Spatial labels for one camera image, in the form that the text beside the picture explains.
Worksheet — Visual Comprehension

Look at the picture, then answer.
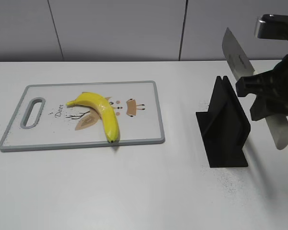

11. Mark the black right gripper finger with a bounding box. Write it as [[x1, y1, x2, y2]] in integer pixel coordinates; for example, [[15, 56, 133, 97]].
[[250, 91, 288, 121]]

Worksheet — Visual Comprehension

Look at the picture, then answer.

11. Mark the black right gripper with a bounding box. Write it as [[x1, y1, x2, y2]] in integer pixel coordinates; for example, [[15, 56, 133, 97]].
[[236, 14, 288, 97]]

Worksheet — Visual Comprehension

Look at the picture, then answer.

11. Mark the white grey-rimmed cutting board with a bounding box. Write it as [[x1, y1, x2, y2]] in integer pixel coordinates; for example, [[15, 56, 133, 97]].
[[0, 80, 165, 152]]

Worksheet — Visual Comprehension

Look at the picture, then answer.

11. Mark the black knife stand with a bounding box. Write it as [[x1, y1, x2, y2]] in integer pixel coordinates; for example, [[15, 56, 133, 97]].
[[195, 76, 251, 168]]

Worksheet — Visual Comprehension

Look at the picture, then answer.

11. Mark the yellow plastic banana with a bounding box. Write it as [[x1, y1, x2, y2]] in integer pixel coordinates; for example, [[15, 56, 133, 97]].
[[66, 92, 120, 143]]

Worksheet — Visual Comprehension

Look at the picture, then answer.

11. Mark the white-handled kitchen knife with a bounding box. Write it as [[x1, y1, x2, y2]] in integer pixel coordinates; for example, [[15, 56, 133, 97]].
[[222, 28, 288, 150]]

